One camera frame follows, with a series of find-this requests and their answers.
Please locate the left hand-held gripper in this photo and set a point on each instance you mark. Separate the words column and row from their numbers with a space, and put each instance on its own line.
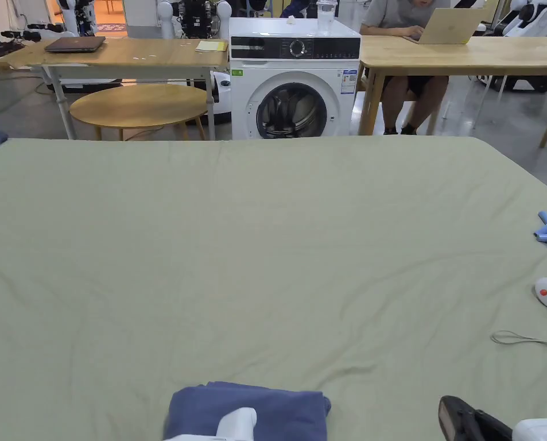
column 239, row 422

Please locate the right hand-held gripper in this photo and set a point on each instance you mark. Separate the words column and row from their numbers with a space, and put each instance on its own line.
column 542, row 432

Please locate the dark blue shirt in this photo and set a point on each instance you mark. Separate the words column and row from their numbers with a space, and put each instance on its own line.
column 282, row 413

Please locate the bed with pale green sheet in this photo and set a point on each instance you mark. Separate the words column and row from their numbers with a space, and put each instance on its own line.
column 273, row 257

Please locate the white washing machine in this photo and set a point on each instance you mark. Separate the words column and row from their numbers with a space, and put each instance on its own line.
column 296, row 82

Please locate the white and black humanoid robot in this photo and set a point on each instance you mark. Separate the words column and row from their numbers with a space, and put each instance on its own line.
column 195, row 18

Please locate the white robot with black base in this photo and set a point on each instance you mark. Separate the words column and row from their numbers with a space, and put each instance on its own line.
column 530, row 18

